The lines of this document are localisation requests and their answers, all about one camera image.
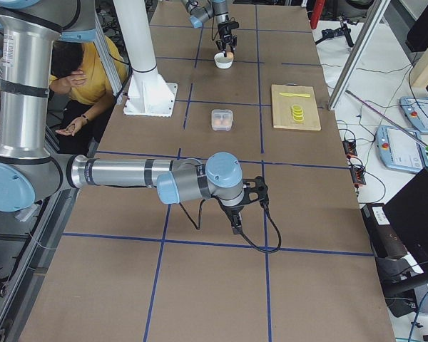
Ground yellow plastic knife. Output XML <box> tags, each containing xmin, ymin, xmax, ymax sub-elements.
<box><xmin>279</xmin><ymin>92</ymin><xmax>311</xmax><ymax>98</ymax></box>

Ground clear plastic egg box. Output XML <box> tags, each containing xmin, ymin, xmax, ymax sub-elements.
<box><xmin>211</xmin><ymin>109</ymin><xmax>233</xmax><ymax>131</ymax></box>

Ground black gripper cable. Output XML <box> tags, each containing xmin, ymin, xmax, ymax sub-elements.
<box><xmin>178</xmin><ymin>195</ymin><xmax>283</xmax><ymax>254</ymax></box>

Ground white bowl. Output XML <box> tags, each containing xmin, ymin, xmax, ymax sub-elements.
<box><xmin>214</xmin><ymin>52</ymin><xmax>234</xmax><ymax>69</ymax></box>

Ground person in yellow shirt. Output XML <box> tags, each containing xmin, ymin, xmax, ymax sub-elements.
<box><xmin>49</xmin><ymin>41</ymin><xmax>116</xmax><ymax>155</ymax></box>

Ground wooden cutting board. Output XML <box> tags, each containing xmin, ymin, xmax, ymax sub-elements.
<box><xmin>271</xmin><ymin>84</ymin><xmax>321</xmax><ymax>131</ymax></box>

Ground aluminium frame post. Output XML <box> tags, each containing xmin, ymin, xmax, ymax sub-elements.
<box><xmin>327</xmin><ymin>0</ymin><xmax>391</xmax><ymax>110</ymax></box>

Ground far blue teach pendant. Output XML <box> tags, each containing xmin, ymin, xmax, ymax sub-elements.
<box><xmin>399</xmin><ymin>97</ymin><xmax>428</xmax><ymax>134</ymax></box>

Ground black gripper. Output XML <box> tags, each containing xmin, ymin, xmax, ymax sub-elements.
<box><xmin>215</xmin><ymin>21</ymin><xmax>239</xmax><ymax>56</ymax></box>
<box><xmin>218</xmin><ymin>199</ymin><xmax>244</xmax><ymax>234</ymax></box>

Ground near blue teach pendant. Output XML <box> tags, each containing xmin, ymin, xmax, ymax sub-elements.
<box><xmin>376</xmin><ymin>125</ymin><xmax>428</xmax><ymax>174</ymax></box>

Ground orange black electronics board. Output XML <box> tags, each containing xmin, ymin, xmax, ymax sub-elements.
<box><xmin>342</xmin><ymin>139</ymin><xmax>366</xmax><ymax>188</ymax></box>

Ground red cylinder object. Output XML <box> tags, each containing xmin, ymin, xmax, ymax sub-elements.
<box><xmin>310</xmin><ymin>0</ymin><xmax>325</xmax><ymax>29</ymax></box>

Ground yellow lemon slices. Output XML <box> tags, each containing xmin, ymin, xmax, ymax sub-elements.
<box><xmin>290</xmin><ymin>105</ymin><xmax>305</xmax><ymax>123</ymax></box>

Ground blue teach pendant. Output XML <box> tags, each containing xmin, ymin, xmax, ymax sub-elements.
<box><xmin>376</xmin><ymin>125</ymin><xmax>428</xmax><ymax>174</ymax></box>
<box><xmin>399</xmin><ymin>97</ymin><xmax>428</xmax><ymax>134</ymax></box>

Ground black monitor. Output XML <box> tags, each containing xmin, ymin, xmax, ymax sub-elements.
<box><xmin>383</xmin><ymin>167</ymin><xmax>428</xmax><ymax>263</ymax></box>

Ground metal reacher grabber tool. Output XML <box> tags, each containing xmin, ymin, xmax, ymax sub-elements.
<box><xmin>345</xmin><ymin>90</ymin><xmax>428</xmax><ymax>153</ymax></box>

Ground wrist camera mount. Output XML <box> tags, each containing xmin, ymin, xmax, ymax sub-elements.
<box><xmin>241</xmin><ymin>176</ymin><xmax>269</xmax><ymax>209</ymax></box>

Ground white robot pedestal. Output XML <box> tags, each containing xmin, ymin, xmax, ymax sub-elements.
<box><xmin>113</xmin><ymin>0</ymin><xmax>178</xmax><ymax>118</ymax></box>

